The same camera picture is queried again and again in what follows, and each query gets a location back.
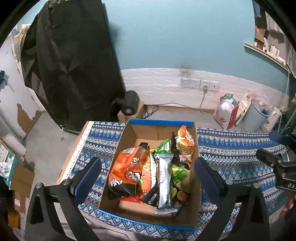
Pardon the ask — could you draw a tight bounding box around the white electric kettle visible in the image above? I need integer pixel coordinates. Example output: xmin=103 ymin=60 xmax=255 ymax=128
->
xmin=261 ymin=107 xmax=281 ymax=132

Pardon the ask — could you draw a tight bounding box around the blue patterned tablecloth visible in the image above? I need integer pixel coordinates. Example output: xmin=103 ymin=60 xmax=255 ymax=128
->
xmin=58 ymin=119 xmax=289 ymax=240

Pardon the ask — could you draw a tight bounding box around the red white shopping bag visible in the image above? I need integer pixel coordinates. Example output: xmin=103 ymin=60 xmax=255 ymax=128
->
xmin=213 ymin=93 xmax=239 ymax=130

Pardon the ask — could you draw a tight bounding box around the orange patterned snack bag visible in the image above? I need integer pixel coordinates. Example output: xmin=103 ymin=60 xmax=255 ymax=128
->
xmin=176 ymin=125 xmax=195 ymax=163

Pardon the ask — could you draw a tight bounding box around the small cardboard box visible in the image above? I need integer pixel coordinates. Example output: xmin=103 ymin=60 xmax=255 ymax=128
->
xmin=117 ymin=100 xmax=146 ymax=123

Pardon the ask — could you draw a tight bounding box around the black round speaker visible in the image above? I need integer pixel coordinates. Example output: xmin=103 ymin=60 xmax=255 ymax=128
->
xmin=111 ymin=90 xmax=139 ymax=116

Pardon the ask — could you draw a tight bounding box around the orange chip bag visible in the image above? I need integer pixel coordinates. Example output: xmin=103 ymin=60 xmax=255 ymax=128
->
xmin=108 ymin=142 xmax=152 ymax=203

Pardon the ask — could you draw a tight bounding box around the wall shelf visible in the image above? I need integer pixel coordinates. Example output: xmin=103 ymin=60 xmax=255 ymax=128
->
xmin=243 ymin=26 xmax=295 ymax=77

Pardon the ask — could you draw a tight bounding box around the brown floor cardboard box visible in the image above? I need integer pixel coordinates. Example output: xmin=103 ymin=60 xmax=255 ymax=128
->
xmin=10 ymin=163 xmax=35 ymax=198

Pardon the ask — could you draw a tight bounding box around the white wall socket strip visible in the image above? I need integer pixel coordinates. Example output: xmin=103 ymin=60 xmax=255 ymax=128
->
xmin=180 ymin=78 xmax=220 ymax=91

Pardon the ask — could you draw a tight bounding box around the black cartoon snack bag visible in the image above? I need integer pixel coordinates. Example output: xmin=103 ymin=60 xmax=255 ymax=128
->
xmin=171 ymin=186 xmax=189 ymax=218

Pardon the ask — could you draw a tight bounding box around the blue-edged cardboard box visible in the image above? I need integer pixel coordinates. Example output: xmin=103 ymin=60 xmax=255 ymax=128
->
xmin=99 ymin=119 xmax=201 ymax=230

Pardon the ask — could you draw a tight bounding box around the black hanging cloth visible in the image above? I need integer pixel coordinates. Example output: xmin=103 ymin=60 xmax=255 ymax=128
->
xmin=21 ymin=1 xmax=125 ymax=131

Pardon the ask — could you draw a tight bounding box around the silver foil snack packet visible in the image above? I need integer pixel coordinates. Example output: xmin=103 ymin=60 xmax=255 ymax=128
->
xmin=155 ymin=154 xmax=178 ymax=215

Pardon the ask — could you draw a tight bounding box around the green snack bag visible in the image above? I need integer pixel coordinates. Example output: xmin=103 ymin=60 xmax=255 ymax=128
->
xmin=151 ymin=139 xmax=187 ymax=185

